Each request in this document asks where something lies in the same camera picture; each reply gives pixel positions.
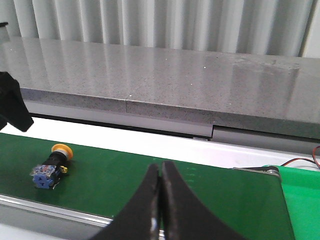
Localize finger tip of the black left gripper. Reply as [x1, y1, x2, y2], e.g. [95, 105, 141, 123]
[0, 71, 34, 132]

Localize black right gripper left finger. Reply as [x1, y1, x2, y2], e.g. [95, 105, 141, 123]
[91, 164, 160, 240]

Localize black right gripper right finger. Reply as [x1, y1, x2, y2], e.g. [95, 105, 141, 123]
[161, 160, 244, 240]

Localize green conveyor belt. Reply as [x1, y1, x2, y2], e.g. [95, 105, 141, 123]
[0, 132, 296, 240]

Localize bright green cloth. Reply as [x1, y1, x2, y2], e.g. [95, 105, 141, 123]
[278, 166, 320, 240]

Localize grey speckled stone counter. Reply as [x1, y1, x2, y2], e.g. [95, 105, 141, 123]
[0, 37, 320, 142]

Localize white pleated curtain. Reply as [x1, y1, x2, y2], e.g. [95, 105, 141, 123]
[0, 0, 320, 58]

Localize yellow mushroom push button switch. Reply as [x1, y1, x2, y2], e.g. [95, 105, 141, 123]
[30, 143, 73, 190]

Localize aluminium conveyor frame rail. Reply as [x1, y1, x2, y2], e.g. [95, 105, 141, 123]
[0, 194, 113, 240]

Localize red and black wires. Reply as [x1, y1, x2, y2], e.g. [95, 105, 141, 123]
[279, 145, 320, 170]

